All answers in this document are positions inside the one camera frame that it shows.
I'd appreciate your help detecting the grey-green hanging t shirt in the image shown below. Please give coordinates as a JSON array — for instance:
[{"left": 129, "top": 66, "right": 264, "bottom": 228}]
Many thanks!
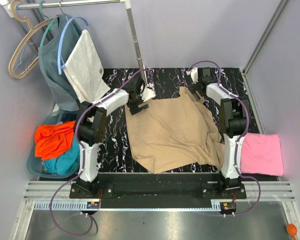
[{"left": 38, "top": 14, "right": 85, "bottom": 112}]

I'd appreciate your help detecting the light blue hanger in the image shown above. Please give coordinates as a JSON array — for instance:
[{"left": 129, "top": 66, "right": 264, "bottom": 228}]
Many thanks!
[{"left": 57, "top": 16, "right": 90, "bottom": 75}]

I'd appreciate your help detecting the metal clothes rack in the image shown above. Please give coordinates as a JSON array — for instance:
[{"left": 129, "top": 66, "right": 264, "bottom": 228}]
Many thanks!
[{"left": 0, "top": 0, "right": 145, "bottom": 79}]

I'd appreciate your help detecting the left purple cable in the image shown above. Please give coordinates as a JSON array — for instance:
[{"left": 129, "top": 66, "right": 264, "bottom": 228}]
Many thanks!
[{"left": 48, "top": 69, "right": 155, "bottom": 236}]

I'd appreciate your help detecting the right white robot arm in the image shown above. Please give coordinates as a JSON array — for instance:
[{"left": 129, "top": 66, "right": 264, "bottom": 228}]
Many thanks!
[{"left": 186, "top": 67, "right": 250, "bottom": 180}]

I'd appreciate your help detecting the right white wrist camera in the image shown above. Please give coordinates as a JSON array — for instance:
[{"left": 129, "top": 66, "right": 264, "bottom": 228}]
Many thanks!
[{"left": 186, "top": 67, "right": 199, "bottom": 84}]

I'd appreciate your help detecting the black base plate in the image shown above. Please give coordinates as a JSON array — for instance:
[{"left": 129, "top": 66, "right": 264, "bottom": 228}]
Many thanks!
[{"left": 69, "top": 172, "right": 247, "bottom": 211}]

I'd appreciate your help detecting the orange t shirt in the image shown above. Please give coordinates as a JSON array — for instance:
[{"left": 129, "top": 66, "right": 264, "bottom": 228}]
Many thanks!
[{"left": 34, "top": 121, "right": 75, "bottom": 161}]

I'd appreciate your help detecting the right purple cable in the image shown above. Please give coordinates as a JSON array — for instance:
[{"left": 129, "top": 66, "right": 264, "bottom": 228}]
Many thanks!
[{"left": 187, "top": 59, "right": 262, "bottom": 218}]

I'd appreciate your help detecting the beige t shirt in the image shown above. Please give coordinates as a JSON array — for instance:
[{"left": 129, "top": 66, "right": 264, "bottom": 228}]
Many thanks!
[{"left": 125, "top": 86, "right": 225, "bottom": 174}]

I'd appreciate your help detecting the blue plastic laundry basket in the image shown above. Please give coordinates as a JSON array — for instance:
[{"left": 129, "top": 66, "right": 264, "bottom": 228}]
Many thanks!
[{"left": 27, "top": 110, "right": 77, "bottom": 179}]

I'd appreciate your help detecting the white hanging t shirt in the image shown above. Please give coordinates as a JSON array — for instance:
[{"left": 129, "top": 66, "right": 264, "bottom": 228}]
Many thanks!
[{"left": 63, "top": 29, "right": 110, "bottom": 103}]

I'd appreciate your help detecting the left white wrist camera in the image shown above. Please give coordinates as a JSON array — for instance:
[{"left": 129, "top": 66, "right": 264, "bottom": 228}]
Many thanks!
[{"left": 140, "top": 83, "right": 156, "bottom": 102}]

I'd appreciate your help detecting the aluminium frame rail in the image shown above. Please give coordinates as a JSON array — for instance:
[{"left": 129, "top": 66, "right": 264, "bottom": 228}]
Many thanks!
[{"left": 242, "top": 0, "right": 290, "bottom": 75}]

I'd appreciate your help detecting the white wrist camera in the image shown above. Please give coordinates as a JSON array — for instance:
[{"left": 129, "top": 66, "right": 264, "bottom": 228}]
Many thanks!
[
  {"left": 140, "top": 83, "right": 156, "bottom": 102},
  {"left": 186, "top": 67, "right": 199, "bottom": 84}
]

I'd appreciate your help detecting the folded pink t shirt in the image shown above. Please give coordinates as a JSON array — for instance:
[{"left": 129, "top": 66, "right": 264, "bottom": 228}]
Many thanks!
[{"left": 240, "top": 133, "right": 284, "bottom": 177}]

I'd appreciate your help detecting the orange ball tool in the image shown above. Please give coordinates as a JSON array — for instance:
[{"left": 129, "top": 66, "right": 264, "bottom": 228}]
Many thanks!
[{"left": 286, "top": 223, "right": 298, "bottom": 240}]

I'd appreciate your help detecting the purple cable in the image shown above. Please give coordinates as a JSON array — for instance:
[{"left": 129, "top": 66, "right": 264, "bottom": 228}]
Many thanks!
[
  {"left": 48, "top": 69, "right": 155, "bottom": 236},
  {"left": 187, "top": 59, "right": 262, "bottom": 218}
]

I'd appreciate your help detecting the teal blue t shirt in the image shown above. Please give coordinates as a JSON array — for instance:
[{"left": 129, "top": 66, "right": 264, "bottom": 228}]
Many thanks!
[{"left": 42, "top": 137, "right": 80, "bottom": 175}]

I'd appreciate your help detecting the green hanger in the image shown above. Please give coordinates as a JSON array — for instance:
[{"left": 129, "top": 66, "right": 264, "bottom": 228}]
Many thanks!
[{"left": 39, "top": 0, "right": 59, "bottom": 47}]

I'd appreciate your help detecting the beige wooden hanger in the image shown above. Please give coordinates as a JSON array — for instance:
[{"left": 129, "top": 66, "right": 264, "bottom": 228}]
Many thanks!
[{"left": 8, "top": 0, "right": 49, "bottom": 79}]

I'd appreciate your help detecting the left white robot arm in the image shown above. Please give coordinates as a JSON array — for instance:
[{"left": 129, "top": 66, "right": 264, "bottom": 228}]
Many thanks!
[{"left": 73, "top": 78, "right": 156, "bottom": 198}]

